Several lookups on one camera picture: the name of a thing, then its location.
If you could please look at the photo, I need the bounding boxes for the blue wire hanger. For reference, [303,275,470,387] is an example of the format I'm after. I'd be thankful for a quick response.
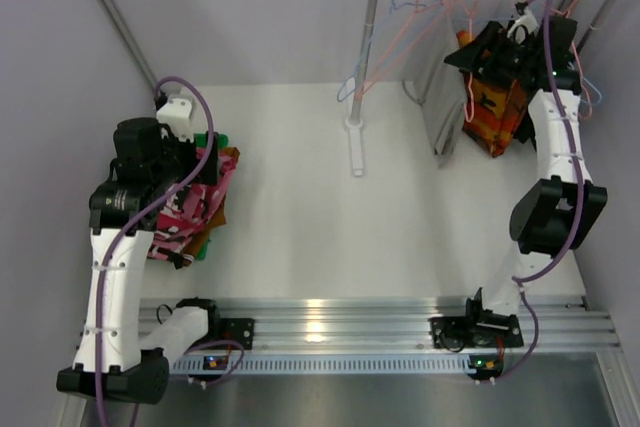
[537,0,604,108]
[336,0,442,103]

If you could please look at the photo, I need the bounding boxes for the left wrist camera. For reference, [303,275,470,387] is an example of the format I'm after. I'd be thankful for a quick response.
[156,95,197,142]

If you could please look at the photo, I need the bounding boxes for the aluminium mounting rail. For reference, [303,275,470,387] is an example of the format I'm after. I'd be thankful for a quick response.
[74,296,621,353]

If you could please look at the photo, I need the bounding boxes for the brown trousers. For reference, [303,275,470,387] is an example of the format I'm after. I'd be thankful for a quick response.
[182,147,240,267]

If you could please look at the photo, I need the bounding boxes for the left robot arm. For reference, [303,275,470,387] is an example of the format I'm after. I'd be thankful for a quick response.
[56,117,220,405]

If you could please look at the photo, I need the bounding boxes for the black trousers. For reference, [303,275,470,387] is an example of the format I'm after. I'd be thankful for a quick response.
[512,77,537,149]

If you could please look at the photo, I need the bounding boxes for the green plastic bin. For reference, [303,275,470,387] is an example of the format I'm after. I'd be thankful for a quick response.
[195,133,234,261]

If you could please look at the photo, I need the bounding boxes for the grey trousers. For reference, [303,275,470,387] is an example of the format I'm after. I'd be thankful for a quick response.
[401,12,467,165]

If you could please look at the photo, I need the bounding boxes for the slotted cable duct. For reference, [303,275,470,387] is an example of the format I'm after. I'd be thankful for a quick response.
[171,353,502,377]

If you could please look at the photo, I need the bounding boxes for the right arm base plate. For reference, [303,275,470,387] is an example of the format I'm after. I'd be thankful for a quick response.
[430,316,524,350]

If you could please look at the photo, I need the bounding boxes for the pink camouflage trousers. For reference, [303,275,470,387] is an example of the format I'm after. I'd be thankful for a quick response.
[147,179,220,270]

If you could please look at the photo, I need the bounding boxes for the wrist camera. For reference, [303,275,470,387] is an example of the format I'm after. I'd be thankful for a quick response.
[156,95,197,142]
[506,1,539,44]

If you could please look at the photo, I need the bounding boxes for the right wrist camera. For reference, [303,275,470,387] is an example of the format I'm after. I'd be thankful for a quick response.
[506,1,539,44]

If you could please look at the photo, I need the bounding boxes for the orange camouflage trousers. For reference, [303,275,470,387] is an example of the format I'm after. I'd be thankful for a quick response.
[457,31,519,158]

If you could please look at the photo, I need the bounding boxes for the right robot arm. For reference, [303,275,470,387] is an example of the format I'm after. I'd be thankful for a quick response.
[430,15,608,349]

